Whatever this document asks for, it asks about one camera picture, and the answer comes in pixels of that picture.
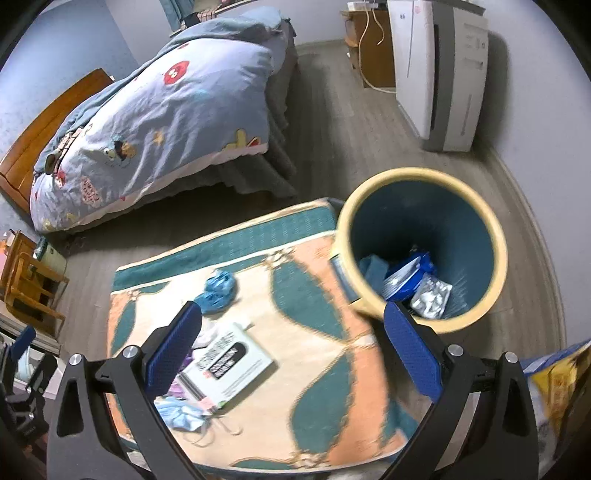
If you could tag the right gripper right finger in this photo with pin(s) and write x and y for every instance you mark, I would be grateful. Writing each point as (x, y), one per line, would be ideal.
(502, 441)

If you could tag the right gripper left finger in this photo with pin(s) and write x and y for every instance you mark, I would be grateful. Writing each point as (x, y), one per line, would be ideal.
(83, 442)

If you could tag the blue silver snack wrapper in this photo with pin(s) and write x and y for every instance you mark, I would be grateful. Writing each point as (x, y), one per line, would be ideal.
(402, 282)

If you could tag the teal yellow-rimmed trash bin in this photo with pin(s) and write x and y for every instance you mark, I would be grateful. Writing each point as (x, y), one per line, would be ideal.
(403, 211)

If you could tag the light blue face mask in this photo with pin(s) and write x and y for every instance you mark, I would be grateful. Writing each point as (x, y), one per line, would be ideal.
(182, 414)

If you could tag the blue white cardboard box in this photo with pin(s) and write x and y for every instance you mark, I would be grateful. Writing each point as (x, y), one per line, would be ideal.
(552, 380)

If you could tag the white booklet with black label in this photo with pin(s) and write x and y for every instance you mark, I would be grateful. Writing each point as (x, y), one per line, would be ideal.
(224, 368)

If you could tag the small wooden stool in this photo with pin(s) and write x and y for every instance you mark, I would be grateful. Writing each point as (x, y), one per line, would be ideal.
(29, 288)

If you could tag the silver foil wrapper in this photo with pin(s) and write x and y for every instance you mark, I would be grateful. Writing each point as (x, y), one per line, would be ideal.
(431, 298)

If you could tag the crumpled blue cloth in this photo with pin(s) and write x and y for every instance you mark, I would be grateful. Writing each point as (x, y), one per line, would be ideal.
(219, 292)

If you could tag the teal and peach rug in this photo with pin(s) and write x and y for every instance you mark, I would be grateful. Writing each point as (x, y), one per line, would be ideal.
(324, 401)

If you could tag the wooden headboard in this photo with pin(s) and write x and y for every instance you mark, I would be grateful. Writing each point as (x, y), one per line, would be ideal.
(17, 165)

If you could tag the blue cartoon duvet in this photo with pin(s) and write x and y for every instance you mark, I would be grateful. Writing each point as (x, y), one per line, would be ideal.
(200, 101)

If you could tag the white air purifier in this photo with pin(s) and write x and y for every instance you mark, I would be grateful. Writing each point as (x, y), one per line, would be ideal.
(441, 51)

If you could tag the wooden side cabinet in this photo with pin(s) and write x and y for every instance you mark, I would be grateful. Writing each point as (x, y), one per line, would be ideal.
(370, 47)

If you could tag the teal curtain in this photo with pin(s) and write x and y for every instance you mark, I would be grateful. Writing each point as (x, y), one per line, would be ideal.
(176, 10)

